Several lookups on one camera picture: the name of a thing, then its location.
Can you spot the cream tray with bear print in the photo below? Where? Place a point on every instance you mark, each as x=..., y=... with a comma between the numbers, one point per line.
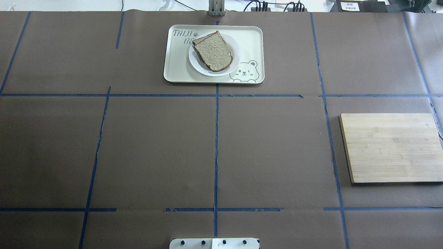
x=178, y=69

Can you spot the bread slice with seeded crust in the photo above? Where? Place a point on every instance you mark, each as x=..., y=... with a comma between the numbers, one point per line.
x=214, y=52

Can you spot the aluminium frame post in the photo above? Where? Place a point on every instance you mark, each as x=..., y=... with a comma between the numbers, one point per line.
x=216, y=8

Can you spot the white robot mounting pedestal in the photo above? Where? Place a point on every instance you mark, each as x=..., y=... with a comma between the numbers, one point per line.
x=215, y=243

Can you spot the white round plate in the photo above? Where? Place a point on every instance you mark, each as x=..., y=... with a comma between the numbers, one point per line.
x=236, y=52

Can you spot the bottom bread slice on plate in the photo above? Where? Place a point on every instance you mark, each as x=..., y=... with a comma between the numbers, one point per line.
x=194, y=43

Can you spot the black rectangular box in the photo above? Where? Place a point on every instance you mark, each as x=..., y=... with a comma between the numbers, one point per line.
x=363, y=6

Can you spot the bamboo cutting board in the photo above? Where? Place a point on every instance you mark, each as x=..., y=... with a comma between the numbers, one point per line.
x=392, y=147

